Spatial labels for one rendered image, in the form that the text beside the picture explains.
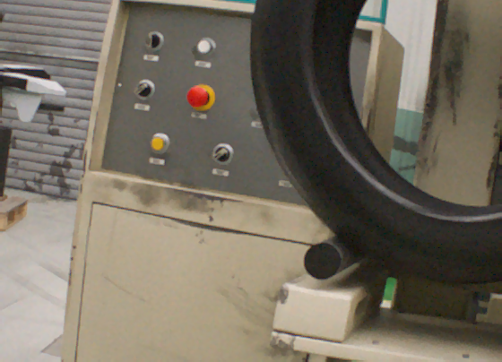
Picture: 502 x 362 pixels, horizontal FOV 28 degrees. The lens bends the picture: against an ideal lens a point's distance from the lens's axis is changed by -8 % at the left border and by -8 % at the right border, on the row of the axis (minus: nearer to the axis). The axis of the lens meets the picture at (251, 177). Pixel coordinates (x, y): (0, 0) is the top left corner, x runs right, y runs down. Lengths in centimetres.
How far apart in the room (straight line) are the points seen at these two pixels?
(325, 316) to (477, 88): 51
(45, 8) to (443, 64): 928
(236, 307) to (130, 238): 25
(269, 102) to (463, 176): 42
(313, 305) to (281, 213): 74
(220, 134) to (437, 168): 60
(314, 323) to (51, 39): 952
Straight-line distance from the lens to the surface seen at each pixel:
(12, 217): 799
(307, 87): 126
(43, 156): 1066
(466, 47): 161
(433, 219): 124
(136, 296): 208
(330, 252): 125
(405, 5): 1040
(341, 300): 126
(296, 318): 127
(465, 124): 160
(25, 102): 136
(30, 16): 1079
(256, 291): 201
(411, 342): 134
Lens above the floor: 105
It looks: 3 degrees down
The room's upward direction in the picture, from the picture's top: 9 degrees clockwise
